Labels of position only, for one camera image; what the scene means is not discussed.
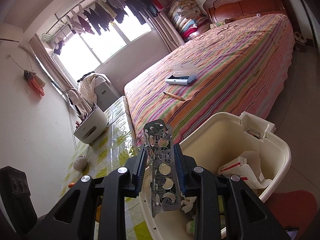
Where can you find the pink curtain left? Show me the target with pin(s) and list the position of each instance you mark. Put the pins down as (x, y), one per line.
(55, 71)

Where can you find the white air conditioner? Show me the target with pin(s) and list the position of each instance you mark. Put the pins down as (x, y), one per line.
(10, 35)

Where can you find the blue pencil case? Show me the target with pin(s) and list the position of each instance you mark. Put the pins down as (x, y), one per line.
(181, 80)

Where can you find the slippers on floor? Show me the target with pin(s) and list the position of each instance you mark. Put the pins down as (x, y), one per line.
(299, 38)

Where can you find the panda and green plush toy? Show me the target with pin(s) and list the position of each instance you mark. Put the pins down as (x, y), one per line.
(80, 163)

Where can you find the yellow checkered plastic tablecloth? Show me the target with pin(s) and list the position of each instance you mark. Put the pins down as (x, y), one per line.
(107, 153)

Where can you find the striped bed sheet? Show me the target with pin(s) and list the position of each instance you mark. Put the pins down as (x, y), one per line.
(242, 67)

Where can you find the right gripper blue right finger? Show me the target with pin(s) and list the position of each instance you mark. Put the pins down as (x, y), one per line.
(184, 167)

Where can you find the yellow pencil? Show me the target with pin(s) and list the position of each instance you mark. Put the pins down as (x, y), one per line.
(174, 96)

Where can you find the stack of folded quilts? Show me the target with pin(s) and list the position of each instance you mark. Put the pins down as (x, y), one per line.
(188, 19)

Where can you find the silver pill blister pack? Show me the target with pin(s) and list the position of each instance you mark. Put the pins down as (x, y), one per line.
(165, 192)

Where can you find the cream plastic trash bin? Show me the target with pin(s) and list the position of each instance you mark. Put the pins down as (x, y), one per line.
(222, 138)

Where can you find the hanging dark clothes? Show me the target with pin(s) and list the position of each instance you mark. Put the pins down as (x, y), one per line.
(108, 11)

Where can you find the red wooden headboard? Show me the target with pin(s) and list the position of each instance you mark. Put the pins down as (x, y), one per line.
(219, 10)

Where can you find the red round stool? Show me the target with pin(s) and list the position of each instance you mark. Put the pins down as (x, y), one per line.
(295, 209)

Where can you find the white cabinet with cloth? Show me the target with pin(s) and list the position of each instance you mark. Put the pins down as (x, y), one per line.
(97, 89)

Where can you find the green plastic bag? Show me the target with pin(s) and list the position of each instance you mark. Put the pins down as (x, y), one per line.
(190, 227)

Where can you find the red white medicine box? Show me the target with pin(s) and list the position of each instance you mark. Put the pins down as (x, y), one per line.
(248, 169)

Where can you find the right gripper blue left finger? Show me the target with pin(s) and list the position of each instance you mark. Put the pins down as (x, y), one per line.
(136, 166)

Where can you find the white desktop organizer box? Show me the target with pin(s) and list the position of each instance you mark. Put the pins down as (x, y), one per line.
(92, 127)

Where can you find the pink curtain right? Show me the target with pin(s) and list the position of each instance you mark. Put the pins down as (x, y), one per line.
(167, 31)

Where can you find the pink curtain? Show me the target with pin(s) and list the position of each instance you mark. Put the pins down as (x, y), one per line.
(167, 31)
(55, 71)

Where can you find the orange cloth on wall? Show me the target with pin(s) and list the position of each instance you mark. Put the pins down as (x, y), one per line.
(35, 82)

